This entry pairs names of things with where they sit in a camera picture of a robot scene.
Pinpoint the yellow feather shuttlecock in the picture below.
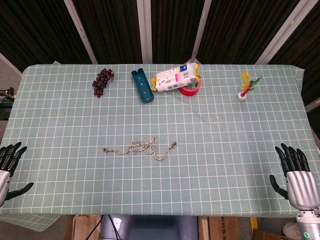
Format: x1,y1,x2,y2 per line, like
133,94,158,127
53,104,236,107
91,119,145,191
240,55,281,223
236,70,263,102

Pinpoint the black equipment with cables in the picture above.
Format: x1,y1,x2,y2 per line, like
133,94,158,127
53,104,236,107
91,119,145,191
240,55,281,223
0,87,16,121

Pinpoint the teal plastic tray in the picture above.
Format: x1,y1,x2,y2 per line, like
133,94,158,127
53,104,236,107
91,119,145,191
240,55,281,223
131,67,155,104

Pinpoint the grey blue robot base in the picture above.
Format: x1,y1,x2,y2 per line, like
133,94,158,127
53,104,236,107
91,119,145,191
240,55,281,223
99,214,201,240

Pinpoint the white shoe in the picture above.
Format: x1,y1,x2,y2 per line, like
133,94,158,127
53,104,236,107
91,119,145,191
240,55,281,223
282,221,301,240

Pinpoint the red tape roll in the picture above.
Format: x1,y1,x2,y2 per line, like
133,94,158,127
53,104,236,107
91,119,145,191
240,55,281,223
179,79,202,97

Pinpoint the green checked tablecloth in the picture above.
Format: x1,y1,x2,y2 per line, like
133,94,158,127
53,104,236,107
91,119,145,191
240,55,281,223
0,60,320,232

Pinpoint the light wooden slat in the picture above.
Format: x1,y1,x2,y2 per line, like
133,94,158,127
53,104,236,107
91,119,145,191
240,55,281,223
198,216,210,240

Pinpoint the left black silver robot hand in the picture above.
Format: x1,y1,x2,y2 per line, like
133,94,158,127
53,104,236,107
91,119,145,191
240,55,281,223
0,141,35,207

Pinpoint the beige speckled braided rope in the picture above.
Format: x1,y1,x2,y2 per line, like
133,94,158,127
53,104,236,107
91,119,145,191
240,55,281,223
101,136,178,161

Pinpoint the dark red grape bunch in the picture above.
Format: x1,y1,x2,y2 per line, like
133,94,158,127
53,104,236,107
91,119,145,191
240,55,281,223
92,68,116,99

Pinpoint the white frame post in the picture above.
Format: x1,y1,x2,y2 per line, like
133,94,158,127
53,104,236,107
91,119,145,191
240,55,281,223
304,97,320,113
63,0,99,65
136,0,153,64
191,0,213,65
255,0,309,65

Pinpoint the brown cardboard box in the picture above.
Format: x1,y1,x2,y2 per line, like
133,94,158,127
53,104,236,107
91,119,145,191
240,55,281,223
62,214,102,240
208,216,253,240

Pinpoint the white noodle package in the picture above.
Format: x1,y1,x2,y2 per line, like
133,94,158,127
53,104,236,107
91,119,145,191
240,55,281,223
150,62,202,93

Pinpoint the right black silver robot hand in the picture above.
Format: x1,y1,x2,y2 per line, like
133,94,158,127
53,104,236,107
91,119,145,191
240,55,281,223
269,143,318,210

